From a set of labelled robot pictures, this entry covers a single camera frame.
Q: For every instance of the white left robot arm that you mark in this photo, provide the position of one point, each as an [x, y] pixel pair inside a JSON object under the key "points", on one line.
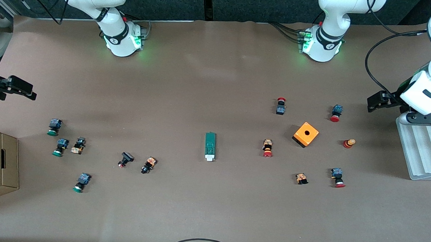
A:
{"points": [[334, 8]]}

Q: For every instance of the white ribbed tray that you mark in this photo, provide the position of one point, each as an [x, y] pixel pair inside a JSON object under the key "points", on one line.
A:
{"points": [[427, 152]]}

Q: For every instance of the green mushroom push button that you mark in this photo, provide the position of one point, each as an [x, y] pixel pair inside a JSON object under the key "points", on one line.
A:
{"points": [[83, 179], [55, 124], [62, 143]]}

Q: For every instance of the red push button blue block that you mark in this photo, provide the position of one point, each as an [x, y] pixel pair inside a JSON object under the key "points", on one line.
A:
{"points": [[337, 109], [336, 173]]}

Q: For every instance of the red yellow mushroom button head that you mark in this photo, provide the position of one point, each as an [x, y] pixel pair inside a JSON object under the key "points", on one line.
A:
{"points": [[348, 144]]}

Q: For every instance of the orange button box with hole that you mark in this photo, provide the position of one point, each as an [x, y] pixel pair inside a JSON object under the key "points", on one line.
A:
{"points": [[301, 135]]}

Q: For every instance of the red button black blue block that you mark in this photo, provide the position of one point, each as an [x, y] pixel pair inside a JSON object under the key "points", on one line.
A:
{"points": [[280, 110]]}

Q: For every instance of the orange black contact block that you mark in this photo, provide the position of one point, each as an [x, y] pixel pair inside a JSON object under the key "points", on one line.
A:
{"points": [[301, 177]]}

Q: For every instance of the red mushroom button orange block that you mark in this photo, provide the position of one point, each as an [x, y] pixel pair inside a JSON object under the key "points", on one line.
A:
{"points": [[267, 144]]}

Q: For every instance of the black square indicator red terminals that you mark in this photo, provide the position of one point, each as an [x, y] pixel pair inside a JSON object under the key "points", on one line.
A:
{"points": [[127, 156]]}

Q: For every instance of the black selector switch orange block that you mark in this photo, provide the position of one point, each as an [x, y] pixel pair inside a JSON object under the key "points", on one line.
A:
{"points": [[149, 164], [79, 145]]}

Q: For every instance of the grey aluminium frame bar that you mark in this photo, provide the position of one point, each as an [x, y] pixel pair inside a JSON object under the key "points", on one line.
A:
{"points": [[9, 7]]}

